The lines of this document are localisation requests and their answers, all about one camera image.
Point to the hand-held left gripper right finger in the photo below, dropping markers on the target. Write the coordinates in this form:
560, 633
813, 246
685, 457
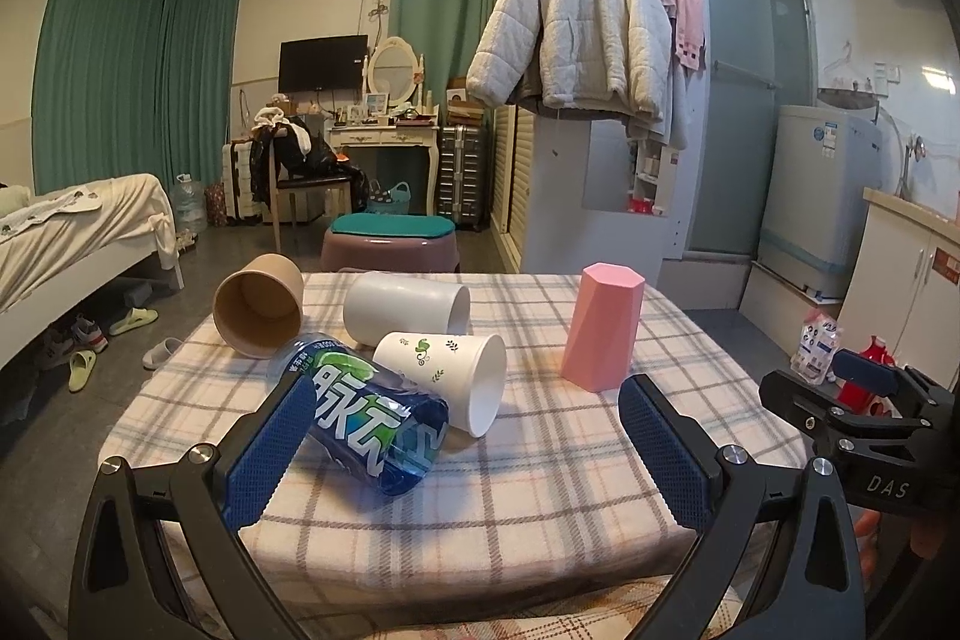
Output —
664, 452

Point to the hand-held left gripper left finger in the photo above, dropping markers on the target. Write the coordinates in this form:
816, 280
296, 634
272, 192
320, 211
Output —
266, 452

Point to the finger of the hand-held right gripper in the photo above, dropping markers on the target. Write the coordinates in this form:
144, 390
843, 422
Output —
802, 396
855, 364

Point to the blue plastic bottle cup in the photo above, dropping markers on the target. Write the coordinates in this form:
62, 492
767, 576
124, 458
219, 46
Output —
375, 422

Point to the white leaf print paper cup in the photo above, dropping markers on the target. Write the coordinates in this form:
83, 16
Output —
450, 370

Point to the brown paper cup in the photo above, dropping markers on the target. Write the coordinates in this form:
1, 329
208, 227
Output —
255, 314

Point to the pink faceted cup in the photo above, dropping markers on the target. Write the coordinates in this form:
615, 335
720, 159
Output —
600, 325

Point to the plain white cup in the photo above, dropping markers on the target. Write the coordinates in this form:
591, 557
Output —
397, 306

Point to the person's right hand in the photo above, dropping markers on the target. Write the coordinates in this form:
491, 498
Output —
924, 539

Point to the red bottle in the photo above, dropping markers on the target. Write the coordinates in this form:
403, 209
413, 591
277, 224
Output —
855, 396

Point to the white plastic packet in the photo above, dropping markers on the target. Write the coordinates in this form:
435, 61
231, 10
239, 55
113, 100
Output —
817, 347

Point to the white sink cabinet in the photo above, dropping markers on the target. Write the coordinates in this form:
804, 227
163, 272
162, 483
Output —
892, 280

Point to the plaid tablecloth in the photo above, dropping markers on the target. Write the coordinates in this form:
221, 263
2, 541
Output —
525, 482

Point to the white slipper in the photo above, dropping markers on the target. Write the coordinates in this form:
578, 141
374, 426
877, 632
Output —
161, 353

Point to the white washing machine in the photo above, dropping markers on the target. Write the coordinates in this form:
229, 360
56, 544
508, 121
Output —
817, 197

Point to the green slipper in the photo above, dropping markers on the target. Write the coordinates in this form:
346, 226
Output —
82, 370
133, 321

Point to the metal faucet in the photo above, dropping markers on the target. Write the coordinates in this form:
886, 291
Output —
911, 160

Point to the grey sneakers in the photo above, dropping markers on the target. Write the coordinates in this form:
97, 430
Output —
71, 344

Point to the purple stool with teal cushion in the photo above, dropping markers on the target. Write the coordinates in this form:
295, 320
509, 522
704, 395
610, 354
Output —
390, 242

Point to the clear water jug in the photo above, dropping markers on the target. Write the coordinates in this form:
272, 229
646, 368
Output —
189, 205

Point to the frosted glass sliding door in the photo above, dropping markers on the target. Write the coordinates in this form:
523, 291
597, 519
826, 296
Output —
742, 123

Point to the white suitcase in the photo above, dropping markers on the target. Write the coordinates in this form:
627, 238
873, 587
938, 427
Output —
240, 183

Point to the wooden chair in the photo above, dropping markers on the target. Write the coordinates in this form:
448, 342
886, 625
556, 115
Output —
311, 183

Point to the white wardrobe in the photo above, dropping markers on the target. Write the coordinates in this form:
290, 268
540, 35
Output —
555, 197

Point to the blue basket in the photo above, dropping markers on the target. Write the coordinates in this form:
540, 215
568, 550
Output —
388, 201

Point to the bed with white sheet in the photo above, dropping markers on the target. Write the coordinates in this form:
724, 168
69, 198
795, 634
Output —
75, 235

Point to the pile of clothes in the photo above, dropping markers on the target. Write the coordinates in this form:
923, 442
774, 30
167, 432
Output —
289, 141

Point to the white dressing table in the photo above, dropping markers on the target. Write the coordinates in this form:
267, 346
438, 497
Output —
382, 138

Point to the silver suitcase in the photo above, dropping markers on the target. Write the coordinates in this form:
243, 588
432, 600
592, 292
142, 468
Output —
461, 175

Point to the pink towel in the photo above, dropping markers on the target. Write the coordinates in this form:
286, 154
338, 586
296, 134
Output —
690, 25

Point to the teal curtain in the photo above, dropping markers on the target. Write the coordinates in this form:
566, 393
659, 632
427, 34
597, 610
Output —
442, 10
101, 78
202, 70

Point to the black television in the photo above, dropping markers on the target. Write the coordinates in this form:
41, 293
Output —
322, 63

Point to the cardboard box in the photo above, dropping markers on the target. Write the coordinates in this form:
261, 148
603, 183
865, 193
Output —
466, 104

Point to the oval white mirror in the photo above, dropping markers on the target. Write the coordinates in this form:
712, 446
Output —
394, 66

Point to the white puffer jacket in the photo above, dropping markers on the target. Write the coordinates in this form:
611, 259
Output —
570, 10

